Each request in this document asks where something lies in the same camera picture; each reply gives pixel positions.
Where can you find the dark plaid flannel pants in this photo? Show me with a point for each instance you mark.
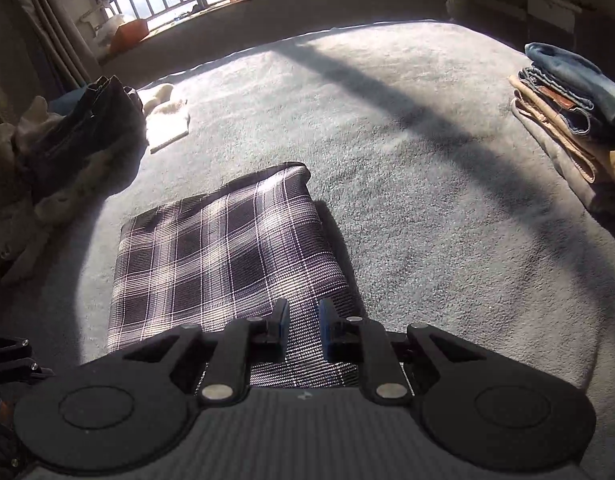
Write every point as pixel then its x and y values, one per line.
pixel 230 254

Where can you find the grey curtain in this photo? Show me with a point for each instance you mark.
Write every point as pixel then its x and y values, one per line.
pixel 64 45

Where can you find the folded clothes stack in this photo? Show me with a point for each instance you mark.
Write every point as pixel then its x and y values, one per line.
pixel 567 104

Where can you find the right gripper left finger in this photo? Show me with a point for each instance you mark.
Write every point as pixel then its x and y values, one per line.
pixel 270 335

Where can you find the white low shelf unit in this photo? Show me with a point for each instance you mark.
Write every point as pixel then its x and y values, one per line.
pixel 517 22

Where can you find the white fleece garment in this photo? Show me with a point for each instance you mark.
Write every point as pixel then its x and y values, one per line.
pixel 113 165

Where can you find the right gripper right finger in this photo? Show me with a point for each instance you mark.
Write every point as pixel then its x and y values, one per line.
pixel 339 337

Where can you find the white flat card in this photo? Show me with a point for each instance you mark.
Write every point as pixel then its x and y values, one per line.
pixel 165 129

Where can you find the dark navy garment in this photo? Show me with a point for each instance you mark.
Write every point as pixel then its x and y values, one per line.
pixel 46 162

